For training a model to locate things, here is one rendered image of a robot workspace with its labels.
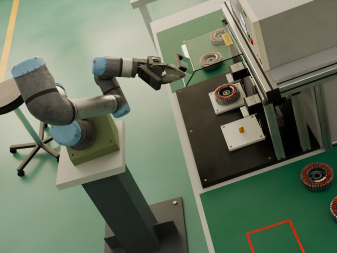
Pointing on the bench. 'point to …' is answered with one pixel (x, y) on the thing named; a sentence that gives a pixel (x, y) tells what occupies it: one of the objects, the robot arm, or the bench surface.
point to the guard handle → (179, 62)
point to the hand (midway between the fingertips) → (182, 76)
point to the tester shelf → (324, 72)
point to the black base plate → (215, 174)
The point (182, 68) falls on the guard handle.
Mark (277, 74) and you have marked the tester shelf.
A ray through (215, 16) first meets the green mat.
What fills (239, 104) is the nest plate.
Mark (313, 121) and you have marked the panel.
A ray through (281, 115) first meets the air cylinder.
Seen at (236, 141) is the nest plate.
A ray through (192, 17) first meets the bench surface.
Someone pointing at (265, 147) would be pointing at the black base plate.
